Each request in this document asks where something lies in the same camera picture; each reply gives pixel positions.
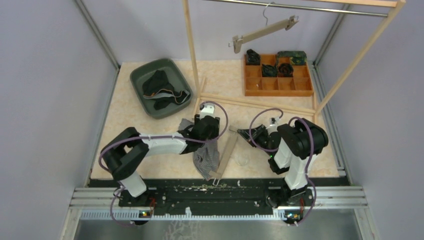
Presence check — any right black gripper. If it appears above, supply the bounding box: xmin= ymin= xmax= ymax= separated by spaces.
xmin=239 ymin=124 xmax=275 ymax=158

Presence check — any grey striped underwear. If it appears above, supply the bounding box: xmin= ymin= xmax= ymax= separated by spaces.
xmin=177 ymin=116 xmax=220 ymax=180

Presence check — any wooden clip hanger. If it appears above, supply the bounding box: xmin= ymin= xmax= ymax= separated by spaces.
xmin=228 ymin=2 xmax=299 ymax=54
xmin=209 ymin=125 xmax=246 ymax=187

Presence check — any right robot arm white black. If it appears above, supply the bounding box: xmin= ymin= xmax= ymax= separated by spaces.
xmin=237 ymin=117 xmax=329 ymax=206

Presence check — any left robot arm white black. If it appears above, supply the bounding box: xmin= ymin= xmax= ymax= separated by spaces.
xmin=99 ymin=114 xmax=220 ymax=207

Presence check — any black underwear orange trim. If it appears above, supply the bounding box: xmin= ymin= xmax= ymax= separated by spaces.
xmin=142 ymin=70 xmax=191 ymax=110

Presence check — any wooden compartment tray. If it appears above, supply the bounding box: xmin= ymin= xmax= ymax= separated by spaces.
xmin=242 ymin=54 xmax=314 ymax=97

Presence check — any rolled dark sock middle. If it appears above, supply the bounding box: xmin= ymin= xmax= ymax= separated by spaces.
xmin=261 ymin=64 xmax=278 ymax=78

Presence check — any rolled black red sock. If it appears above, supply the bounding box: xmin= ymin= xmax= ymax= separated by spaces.
xmin=277 ymin=63 xmax=294 ymax=78

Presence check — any rolled black sock top-left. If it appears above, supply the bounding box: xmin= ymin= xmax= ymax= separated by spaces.
xmin=245 ymin=49 xmax=261 ymax=66

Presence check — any folded green camouflage cloth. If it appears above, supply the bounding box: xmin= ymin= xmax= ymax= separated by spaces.
xmin=276 ymin=50 xmax=307 ymax=66

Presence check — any green plastic basin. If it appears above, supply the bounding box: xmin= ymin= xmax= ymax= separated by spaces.
xmin=129 ymin=58 xmax=193 ymax=119

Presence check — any metal hanging rod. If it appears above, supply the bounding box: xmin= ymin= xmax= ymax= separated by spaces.
xmin=207 ymin=0 xmax=389 ymax=18

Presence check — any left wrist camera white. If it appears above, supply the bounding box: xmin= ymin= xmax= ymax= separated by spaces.
xmin=199 ymin=102 xmax=215 ymax=120

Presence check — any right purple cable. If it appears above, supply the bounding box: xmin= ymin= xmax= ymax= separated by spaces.
xmin=248 ymin=108 xmax=318 ymax=228

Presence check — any purple cable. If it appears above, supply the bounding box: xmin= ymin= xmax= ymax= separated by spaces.
xmin=98 ymin=100 xmax=229 ymax=228
xmin=248 ymin=108 xmax=318 ymax=228

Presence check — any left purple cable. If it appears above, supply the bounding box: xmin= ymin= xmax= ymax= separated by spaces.
xmin=98 ymin=100 xmax=229 ymax=228

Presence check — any wooden clothes rack frame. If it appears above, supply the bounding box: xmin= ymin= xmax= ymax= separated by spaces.
xmin=182 ymin=0 xmax=406 ymax=121

